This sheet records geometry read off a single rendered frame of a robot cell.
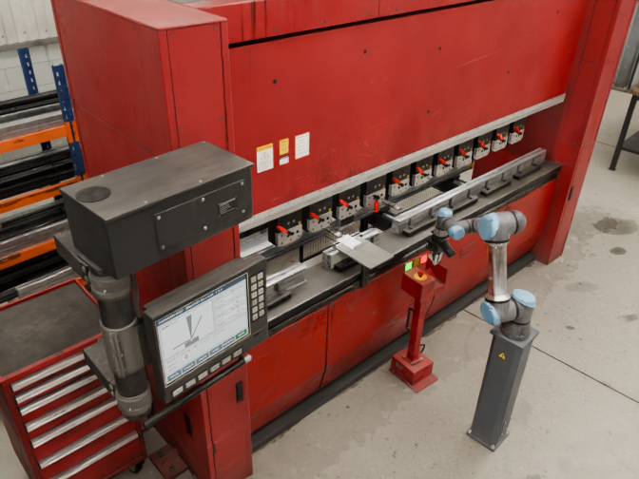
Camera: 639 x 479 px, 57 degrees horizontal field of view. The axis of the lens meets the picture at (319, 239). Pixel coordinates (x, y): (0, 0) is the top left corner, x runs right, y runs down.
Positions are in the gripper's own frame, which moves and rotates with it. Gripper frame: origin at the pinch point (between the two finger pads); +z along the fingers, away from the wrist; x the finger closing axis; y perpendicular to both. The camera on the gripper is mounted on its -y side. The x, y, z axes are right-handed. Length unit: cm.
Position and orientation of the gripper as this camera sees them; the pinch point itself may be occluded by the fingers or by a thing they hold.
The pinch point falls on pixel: (435, 263)
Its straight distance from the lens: 337.8
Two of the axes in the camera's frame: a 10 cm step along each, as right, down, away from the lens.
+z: -0.8, 8.1, 5.9
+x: -7.9, 3.1, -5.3
